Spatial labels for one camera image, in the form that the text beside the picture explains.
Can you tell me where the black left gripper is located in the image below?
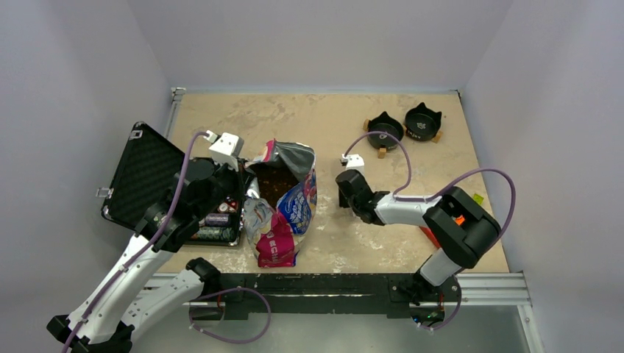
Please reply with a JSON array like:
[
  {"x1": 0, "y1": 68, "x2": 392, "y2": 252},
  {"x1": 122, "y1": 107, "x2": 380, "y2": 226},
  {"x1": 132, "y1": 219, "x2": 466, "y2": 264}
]
[{"x1": 193, "y1": 155, "x2": 255, "y2": 220}]

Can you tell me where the pink pet food bag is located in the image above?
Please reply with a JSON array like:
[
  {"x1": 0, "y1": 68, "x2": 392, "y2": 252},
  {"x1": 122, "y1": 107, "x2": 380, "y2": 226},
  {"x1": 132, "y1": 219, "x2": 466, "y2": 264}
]
[{"x1": 242, "y1": 140, "x2": 317, "y2": 268}]

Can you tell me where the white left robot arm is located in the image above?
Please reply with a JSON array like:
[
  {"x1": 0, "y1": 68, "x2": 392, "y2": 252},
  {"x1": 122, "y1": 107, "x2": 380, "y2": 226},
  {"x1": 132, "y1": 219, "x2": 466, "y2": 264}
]
[{"x1": 46, "y1": 158, "x2": 252, "y2": 352}]

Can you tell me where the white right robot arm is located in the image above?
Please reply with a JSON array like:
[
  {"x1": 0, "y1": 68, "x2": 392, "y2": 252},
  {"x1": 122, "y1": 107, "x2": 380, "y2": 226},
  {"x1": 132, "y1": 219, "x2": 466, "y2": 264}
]
[{"x1": 336, "y1": 169, "x2": 502, "y2": 299}]

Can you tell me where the black poker chip case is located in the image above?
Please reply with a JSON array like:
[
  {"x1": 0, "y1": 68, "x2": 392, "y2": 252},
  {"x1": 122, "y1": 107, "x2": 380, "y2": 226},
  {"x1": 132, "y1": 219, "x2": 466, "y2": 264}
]
[{"x1": 102, "y1": 122, "x2": 241, "y2": 252}]

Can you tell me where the black cat bowl left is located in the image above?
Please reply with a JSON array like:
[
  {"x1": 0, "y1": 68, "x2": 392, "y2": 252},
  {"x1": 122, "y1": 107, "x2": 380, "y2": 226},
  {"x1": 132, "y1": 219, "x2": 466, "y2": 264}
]
[{"x1": 364, "y1": 111, "x2": 405, "y2": 151}]

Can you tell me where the black cat bowl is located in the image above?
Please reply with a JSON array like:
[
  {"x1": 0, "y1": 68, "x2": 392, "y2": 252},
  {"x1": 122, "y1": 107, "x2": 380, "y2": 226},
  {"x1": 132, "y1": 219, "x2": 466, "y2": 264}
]
[
  {"x1": 403, "y1": 102, "x2": 442, "y2": 142},
  {"x1": 364, "y1": 111, "x2": 405, "y2": 151}
]

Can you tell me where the black cat bowl right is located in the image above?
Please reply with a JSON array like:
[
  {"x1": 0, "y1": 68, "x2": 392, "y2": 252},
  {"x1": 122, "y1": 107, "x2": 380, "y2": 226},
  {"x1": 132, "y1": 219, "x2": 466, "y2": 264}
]
[{"x1": 403, "y1": 102, "x2": 442, "y2": 142}]

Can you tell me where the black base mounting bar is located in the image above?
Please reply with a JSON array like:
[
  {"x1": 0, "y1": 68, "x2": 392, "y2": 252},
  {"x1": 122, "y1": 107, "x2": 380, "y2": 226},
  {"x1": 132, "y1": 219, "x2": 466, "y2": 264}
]
[{"x1": 192, "y1": 273, "x2": 461, "y2": 322}]

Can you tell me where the red toy brick bus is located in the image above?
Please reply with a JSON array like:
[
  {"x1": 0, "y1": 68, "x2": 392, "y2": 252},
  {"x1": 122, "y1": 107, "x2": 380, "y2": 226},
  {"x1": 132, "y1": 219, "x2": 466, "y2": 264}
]
[{"x1": 419, "y1": 193, "x2": 484, "y2": 249}]

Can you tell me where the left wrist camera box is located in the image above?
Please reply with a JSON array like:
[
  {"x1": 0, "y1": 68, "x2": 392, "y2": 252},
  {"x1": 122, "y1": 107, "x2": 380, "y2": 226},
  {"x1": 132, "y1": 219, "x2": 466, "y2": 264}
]
[{"x1": 206, "y1": 131, "x2": 244, "y2": 171}]

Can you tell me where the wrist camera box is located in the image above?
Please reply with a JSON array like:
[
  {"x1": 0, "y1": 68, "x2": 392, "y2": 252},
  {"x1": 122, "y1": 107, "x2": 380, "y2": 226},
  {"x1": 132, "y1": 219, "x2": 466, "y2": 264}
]
[
  {"x1": 340, "y1": 154, "x2": 365, "y2": 174},
  {"x1": 206, "y1": 131, "x2": 244, "y2": 171}
]

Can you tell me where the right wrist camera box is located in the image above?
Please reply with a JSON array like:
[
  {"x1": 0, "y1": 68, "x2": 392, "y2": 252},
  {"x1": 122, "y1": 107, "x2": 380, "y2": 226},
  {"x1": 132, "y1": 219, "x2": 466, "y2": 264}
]
[{"x1": 340, "y1": 154, "x2": 365, "y2": 174}]

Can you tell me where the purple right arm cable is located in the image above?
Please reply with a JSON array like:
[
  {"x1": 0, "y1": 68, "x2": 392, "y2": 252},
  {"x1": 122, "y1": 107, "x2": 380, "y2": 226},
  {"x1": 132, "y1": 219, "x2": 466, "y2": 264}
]
[{"x1": 342, "y1": 130, "x2": 517, "y2": 274}]

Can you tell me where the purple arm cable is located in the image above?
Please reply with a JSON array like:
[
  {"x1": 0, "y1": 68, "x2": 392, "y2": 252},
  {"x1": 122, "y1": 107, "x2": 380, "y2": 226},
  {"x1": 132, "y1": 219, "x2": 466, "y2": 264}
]
[
  {"x1": 342, "y1": 130, "x2": 517, "y2": 274},
  {"x1": 58, "y1": 130, "x2": 216, "y2": 353}
]

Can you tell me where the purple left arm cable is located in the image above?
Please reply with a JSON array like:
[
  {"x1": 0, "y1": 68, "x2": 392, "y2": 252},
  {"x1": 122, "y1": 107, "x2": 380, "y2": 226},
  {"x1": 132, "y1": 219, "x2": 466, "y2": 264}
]
[{"x1": 58, "y1": 130, "x2": 216, "y2": 353}]

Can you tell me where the aluminium corner rail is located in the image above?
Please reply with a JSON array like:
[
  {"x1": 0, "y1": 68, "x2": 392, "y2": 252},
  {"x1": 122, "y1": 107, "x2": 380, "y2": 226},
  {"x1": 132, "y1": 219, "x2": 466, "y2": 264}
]
[{"x1": 164, "y1": 87, "x2": 187, "y2": 140}]

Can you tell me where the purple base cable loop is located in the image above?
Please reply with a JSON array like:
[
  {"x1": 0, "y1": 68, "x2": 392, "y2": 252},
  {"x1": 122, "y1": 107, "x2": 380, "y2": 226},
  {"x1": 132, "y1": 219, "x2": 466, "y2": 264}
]
[{"x1": 188, "y1": 286, "x2": 271, "y2": 344}]

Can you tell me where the aluminium front rail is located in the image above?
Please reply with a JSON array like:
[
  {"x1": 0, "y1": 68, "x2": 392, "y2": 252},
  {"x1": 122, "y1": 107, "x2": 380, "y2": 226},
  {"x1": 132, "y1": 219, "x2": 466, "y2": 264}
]
[{"x1": 138, "y1": 274, "x2": 531, "y2": 332}]

